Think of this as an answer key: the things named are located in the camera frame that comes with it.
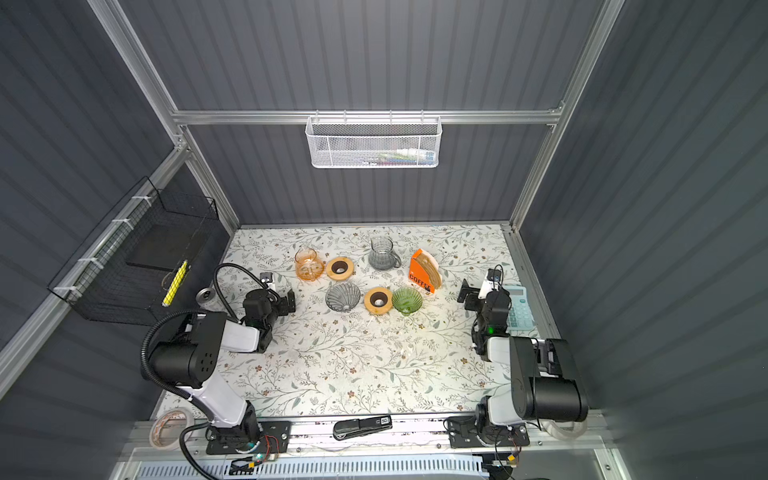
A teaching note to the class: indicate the small metal cap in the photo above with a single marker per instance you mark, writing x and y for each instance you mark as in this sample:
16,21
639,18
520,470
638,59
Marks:
205,295

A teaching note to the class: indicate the black wire basket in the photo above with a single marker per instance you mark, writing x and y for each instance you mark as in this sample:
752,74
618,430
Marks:
122,275

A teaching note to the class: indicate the yellow marker pen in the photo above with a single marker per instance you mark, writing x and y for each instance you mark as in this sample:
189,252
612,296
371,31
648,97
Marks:
175,284

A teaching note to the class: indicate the white wire mesh basket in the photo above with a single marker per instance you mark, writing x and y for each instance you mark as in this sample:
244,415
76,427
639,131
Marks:
386,144

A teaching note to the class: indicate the clear tape roll right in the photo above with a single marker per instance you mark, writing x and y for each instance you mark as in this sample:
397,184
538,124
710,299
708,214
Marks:
564,431

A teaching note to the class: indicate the wooden ring holder near pitcher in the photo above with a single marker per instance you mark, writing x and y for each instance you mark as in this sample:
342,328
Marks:
340,269

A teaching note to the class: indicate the grey glass pitcher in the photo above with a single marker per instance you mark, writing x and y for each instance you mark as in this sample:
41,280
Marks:
382,255

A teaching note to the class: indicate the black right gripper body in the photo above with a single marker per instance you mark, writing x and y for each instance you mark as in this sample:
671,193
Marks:
474,297

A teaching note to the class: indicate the orange glass pitcher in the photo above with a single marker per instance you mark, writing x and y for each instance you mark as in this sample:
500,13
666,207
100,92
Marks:
308,264

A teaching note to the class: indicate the teal calculator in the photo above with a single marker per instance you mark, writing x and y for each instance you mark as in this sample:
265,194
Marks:
520,315

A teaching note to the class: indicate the tape roll left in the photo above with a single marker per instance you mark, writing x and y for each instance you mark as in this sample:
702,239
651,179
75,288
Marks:
165,431

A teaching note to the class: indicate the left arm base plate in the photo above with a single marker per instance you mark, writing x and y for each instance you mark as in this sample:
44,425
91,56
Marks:
268,437

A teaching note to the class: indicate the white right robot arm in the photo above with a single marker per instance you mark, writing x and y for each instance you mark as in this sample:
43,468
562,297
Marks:
544,383

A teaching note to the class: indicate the orange coffee filter holder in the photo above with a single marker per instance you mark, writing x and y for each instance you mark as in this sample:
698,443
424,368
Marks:
424,271

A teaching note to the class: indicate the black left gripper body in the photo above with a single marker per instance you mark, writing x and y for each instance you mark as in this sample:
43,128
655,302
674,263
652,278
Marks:
282,301

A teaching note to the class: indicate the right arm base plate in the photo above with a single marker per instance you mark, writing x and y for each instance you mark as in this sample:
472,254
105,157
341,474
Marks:
464,433

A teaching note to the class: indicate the green glass dripper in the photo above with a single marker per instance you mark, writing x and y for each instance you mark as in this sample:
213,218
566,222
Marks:
407,300

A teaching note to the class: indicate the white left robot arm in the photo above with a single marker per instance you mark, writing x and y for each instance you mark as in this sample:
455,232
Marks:
180,354

